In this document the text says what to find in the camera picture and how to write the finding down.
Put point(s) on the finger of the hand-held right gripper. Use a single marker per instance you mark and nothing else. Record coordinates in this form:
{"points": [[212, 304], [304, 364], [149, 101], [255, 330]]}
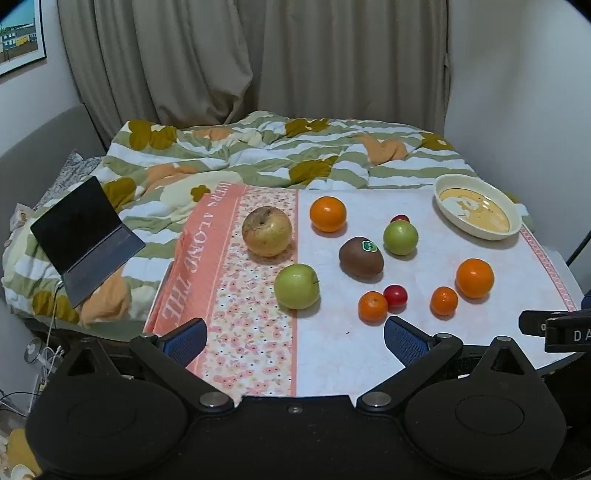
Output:
{"points": [[532, 324]]}

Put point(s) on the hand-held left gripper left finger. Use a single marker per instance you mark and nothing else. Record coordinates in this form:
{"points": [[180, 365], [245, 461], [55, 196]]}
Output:
{"points": [[187, 342]]}

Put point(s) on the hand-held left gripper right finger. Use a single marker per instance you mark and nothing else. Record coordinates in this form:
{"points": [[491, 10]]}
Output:
{"points": [[404, 339]]}

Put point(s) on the red cherry tomato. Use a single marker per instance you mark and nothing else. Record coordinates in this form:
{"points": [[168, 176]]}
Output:
{"points": [[400, 218], [396, 295]]}

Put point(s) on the small tangerine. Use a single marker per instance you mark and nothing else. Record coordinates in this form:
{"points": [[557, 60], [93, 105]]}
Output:
{"points": [[372, 307], [444, 301]]}

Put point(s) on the large orange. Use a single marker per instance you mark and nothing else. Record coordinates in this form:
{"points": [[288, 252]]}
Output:
{"points": [[328, 214], [474, 278]]}

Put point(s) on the small green apple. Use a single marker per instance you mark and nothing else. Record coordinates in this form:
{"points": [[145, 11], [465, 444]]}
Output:
{"points": [[400, 238]]}

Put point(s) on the cream ceramic bowl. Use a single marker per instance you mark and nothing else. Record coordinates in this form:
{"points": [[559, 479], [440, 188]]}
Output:
{"points": [[478, 214]]}

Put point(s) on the large yellow apple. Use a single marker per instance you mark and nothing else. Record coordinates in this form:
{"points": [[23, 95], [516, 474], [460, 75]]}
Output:
{"points": [[268, 232]]}

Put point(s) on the pink floral tablecloth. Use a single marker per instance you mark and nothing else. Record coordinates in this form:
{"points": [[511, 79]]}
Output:
{"points": [[258, 318]]}

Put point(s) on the brown kiwi with sticker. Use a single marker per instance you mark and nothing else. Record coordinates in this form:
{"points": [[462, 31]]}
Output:
{"points": [[360, 259]]}

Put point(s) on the large green apple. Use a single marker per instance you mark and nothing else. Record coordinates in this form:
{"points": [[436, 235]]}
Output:
{"points": [[297, 287]]}

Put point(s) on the open dark laptop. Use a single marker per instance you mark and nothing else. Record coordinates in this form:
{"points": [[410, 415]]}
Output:
{"points": [[78, 235]]}

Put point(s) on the green striped floral blanket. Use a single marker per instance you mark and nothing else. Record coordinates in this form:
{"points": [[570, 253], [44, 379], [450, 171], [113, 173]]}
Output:
{"points": [[258, 152]]}

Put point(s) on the grey patterned pillow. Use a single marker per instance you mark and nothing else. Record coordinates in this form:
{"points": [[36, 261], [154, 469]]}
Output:
{"points": [[69, 173]]}

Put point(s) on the small printed packet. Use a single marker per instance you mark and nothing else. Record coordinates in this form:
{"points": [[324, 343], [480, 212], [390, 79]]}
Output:
{"points": [[22, 214]]}

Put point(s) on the grey bed headboard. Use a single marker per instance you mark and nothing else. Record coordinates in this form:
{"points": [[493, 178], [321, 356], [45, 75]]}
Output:
{"points": [[41, 138]]}

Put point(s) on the beige curtain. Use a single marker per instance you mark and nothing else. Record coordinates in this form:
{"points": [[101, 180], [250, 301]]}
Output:
{"points": [[258, 60]]}

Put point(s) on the wall poster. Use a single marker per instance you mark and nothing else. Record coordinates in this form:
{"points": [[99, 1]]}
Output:
{"points": [[21, 32]]}

